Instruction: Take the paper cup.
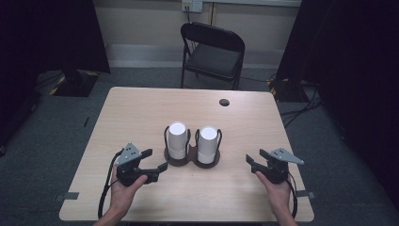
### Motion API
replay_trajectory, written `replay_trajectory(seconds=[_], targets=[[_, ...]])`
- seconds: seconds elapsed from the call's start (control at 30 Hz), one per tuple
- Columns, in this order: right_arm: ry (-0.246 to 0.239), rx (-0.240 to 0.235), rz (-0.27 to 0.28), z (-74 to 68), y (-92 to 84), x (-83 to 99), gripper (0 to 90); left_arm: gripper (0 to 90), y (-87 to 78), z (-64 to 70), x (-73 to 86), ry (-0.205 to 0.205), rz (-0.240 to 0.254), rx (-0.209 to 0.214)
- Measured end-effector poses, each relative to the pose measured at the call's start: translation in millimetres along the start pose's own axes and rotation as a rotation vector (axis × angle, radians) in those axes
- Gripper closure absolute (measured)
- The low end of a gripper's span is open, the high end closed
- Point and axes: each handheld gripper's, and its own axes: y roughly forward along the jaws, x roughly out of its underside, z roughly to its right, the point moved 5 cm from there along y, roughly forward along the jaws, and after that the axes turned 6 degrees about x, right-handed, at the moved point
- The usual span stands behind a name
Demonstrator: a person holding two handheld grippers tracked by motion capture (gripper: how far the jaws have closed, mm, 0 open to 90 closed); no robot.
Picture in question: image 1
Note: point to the white wall outlet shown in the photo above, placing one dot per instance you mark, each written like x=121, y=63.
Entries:
x=192, y=5

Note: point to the black curtain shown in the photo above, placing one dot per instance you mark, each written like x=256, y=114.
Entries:
x=354, y=62
x=47, y=34

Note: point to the person's left hand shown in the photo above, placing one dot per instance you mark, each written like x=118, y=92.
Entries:
x=122, y=196

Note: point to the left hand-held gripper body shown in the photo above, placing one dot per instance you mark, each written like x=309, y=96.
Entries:
x=127, y=157

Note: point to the small black marker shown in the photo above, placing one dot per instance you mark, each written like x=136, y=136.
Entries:
x=86, y=121

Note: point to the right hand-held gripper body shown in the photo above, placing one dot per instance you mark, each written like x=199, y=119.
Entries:
x=277, y=169

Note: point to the grey tape strip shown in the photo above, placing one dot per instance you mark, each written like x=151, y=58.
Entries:
x=67, y=196
x=306, y=194

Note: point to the person's right hand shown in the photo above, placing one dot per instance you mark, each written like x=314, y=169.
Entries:
x=279, y=197

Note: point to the black folding chair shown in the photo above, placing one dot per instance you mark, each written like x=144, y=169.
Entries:
x=211, y=59

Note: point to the black stand base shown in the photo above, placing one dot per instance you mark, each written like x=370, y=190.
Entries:
x=287, y=91
x=75, y=84

